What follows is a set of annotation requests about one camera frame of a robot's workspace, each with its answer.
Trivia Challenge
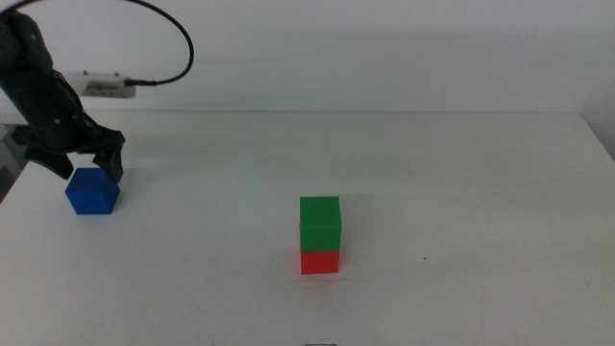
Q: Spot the blue cube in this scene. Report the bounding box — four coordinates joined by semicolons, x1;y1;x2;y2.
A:
64;166;121;216

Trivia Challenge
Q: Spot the green cube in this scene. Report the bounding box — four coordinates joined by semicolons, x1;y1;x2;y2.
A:
299;195;343;254

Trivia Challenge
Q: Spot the red cube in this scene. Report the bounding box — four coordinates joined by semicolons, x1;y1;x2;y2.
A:
300;250;341;276

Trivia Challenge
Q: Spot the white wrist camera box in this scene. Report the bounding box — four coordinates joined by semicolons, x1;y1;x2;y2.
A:
63;70;137;100

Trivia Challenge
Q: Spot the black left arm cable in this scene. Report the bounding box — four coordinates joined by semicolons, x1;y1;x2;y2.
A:
0;0;195;88

